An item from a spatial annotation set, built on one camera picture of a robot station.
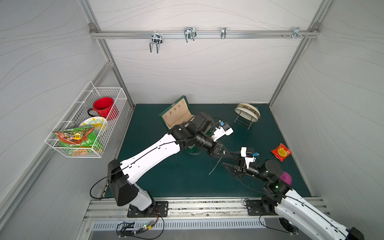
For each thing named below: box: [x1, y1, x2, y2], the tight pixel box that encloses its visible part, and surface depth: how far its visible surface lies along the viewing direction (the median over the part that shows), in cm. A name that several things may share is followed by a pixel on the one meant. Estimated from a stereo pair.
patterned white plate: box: [78, 116, 108, 134], surface depth 67 cm
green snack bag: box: [53, 127, 102, 155], surface depth 56 cm
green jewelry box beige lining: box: [158, 95, 196, 132], surface depth 98 cm
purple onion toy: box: [280, 171, 293, 186], surface depth 80 cm
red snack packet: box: [271, 143, 293, 162], surface depth 95 cm
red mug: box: [87, 96, 118, 121], surface depth 68 cm
